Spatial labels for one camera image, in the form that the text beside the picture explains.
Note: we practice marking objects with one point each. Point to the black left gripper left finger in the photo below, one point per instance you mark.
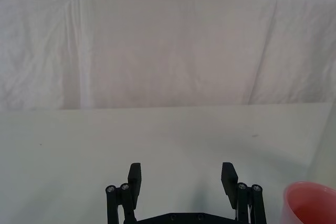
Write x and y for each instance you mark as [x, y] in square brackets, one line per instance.
[134, 182]

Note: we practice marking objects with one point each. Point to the white table cloth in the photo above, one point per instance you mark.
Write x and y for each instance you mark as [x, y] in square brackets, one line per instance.
[78, 161]

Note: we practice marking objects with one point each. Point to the white curtain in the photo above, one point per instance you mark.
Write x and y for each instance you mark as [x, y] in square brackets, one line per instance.
[157, 45]

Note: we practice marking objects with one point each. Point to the pink cup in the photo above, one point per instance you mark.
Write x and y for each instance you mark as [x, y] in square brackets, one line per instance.
[309, 203]

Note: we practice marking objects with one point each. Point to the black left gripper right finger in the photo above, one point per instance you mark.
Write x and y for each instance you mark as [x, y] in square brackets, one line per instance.
[231, 182]

